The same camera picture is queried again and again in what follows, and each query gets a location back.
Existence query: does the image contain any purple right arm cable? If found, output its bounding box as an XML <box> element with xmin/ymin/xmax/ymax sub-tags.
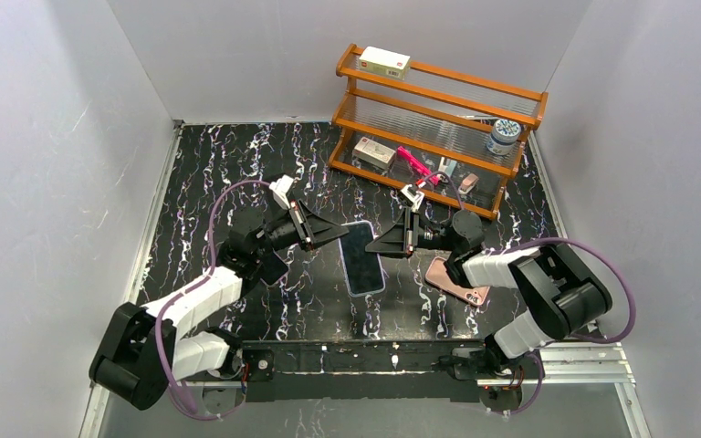
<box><xmin>416</xmin><ymin>170</ymin><xmax>637</xmax><ymax>416</ymax></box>

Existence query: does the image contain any orange wooden shelf rack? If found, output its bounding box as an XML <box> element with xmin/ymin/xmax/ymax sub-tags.
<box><xmin>329</xmin><ymin>44</ymin><xmax>549</xmax><ymax>220</ymax></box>

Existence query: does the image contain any white green stapler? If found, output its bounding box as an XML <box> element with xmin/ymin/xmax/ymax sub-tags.
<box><xmin>438</xmin><ymin>157</ymin><xmax>457</xmax><ymax>180</ymax></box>

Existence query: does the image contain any blue white round tin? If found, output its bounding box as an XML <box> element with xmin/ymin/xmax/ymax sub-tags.
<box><xmin>486</xmin><ymin>119</ymin><xmax>522</xmax><ymax>156</ymax></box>

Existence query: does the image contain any pink stapler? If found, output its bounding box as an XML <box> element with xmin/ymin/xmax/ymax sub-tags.
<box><xmin>458</xmin><ymin>173</ymin><xmax>479</xmax><ymax>196</ymax></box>

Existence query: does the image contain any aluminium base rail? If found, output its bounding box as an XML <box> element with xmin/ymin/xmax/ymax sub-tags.
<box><xmin>90</xmin><ymin>345</ymin><xmax>636</xmax><ymax>388</ymax></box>

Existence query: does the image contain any grey box on bottom shelf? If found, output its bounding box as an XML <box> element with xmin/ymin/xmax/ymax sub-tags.
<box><xmin>352</xmin><ymin>137</ymin><xmax>396</xmax><ymax>170</ymax></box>

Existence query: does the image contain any lavender phone case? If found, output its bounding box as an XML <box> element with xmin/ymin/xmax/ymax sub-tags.
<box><xmin>337</xmin><ymin>220</ymin><xmax>387</xmax><ymax>297</ymax></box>

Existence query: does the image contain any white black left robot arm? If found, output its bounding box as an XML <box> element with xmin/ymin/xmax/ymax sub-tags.
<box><xmin>89</xmin><ymin>174</ymin><xmax>349</xmax><ymax>420</ymax></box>

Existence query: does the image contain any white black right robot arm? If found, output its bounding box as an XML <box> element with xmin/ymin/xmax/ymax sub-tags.
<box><xmin>365</xmin><ymin>209</ymin><xmax>612</xmax><ymax>374</ymax></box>

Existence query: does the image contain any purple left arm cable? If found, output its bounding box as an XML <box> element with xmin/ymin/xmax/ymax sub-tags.
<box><xmin>154</xmin><ymin>179</ymin><xmax>276</xmax><ymax>422</ymax></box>

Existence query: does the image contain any red-edged black phone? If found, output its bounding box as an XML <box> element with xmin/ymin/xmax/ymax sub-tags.
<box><xmin>258</xmin><ymin>252</ymin><xmax>289</xmax><ymax>287</ymax></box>

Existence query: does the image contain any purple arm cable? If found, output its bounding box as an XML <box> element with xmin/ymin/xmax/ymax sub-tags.
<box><xmin>154</xmin><ymin>179</ymin><xmax>276</xmax><ymax>422</ymax></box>
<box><xmin>416</xmin><ymin>170</ymin><xmax>637</xmax><ymax>416</ymax></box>

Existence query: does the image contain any pink phone case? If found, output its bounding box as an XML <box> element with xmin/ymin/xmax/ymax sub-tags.
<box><xmin>424</xmin><ymin>257</ymin><xmax>490</xmax><ymax>307</ymax></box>

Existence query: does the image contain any pink utility knife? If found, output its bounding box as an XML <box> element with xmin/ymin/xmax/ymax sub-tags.
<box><xmin>396</xmin><ymin>146</ymin><xmax>442</xmax><ymax>186</ymax></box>

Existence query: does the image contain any white box on top shelf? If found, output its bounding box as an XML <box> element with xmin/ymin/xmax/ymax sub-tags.
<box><xmin>357</xmin><ymin>47</ymin><xmax>411</xmax><ymax>80</ymax></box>

